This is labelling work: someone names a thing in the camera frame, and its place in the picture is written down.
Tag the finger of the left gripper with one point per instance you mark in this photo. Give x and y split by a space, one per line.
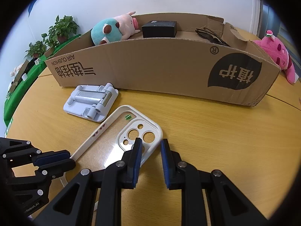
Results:
59 161

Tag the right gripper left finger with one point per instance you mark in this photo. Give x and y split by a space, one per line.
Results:
94 195

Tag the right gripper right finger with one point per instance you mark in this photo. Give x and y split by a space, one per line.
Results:
207 198

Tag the clear white phone case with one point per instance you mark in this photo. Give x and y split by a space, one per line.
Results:
113 137

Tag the white folding phone stand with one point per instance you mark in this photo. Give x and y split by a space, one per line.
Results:
91 102

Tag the black sunglasses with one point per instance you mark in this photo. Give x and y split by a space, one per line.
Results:
211 36

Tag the small potted plant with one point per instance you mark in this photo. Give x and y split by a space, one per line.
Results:
36 50

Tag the green potted plant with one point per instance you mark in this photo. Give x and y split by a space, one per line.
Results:
60 31

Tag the teal and pink plush toy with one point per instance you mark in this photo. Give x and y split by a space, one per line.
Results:
114 29

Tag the brown cardboard box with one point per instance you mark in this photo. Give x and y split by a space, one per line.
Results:
184 65

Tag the pink strawberry bear plush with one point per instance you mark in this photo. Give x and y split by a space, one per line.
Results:
279 54

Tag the small black box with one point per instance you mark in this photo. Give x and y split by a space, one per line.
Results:
154 29

